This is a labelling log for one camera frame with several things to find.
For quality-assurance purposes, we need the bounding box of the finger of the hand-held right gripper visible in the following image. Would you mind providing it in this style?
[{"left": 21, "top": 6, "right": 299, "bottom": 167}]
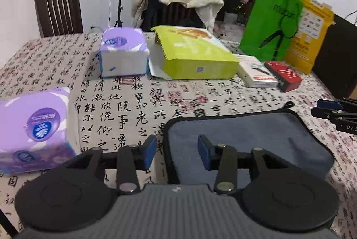
[
  {"left": 311, "top": 106, "right": 357, "bottom": 125},
  {"left": 317, "top": 97, "right": 357, "bottom": 111}
]

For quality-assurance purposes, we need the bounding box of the dark wooden chair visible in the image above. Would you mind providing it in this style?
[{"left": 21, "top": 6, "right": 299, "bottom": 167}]
[{"left": 33, "top": 0, "right": 84, "bottom": 38}]

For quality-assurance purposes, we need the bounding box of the chair draped with clothes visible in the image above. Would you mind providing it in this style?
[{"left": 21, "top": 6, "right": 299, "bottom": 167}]
[{"left": 131, "top": 0, "right": 216, "bottom": 33}]

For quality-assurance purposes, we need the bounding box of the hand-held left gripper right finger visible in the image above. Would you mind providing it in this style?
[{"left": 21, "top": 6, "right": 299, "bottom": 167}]
[{"left": 197, "top": 134, "right": 293, "bottom": 195}]

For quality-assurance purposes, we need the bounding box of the purple tissue pack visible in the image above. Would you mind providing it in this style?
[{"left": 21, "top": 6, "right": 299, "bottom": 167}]
[
  {"left": 98, "top": 27, "right": 150, "bottom": 78},
  {"left": 0, "top": 87, "right": 79, "bottom": 175}
]

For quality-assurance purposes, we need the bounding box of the small white box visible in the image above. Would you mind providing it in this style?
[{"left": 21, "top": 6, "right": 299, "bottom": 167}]
[{"left": 234, "top": 54, "right": 280, "bottom": 88}]

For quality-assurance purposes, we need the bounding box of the grey-blue towel with black edge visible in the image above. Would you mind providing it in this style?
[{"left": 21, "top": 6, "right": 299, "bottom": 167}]
[{"left": 162, "top": 102, "right": 335, "bottom": 184}]

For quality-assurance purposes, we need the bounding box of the small red and black box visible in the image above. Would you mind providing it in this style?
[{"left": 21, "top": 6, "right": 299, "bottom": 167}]
[{"left": 264, "top": 61, "right": 303, "bottom": 93}]

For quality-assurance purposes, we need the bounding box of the yellow cardboard package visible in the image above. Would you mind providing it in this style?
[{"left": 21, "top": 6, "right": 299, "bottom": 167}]
[{"left": 284, "top": 0, "right": 335, "bottom": 75}]

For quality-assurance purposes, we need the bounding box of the green paper bag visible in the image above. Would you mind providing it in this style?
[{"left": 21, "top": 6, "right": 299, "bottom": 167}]
[{"left": 239, "top": 0, "right": 304, "bottom": 62}]

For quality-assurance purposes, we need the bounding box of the yellow-green cardboard box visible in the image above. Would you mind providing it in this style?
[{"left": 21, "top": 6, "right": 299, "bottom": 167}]
[{"left": 149, "top": 25, "right": 240, "bottom": 80}]

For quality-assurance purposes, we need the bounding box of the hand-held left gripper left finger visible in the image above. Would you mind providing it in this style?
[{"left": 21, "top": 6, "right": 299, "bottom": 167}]
[{"left": 63, "top": 135, "right": 157, "bottom": 195}]

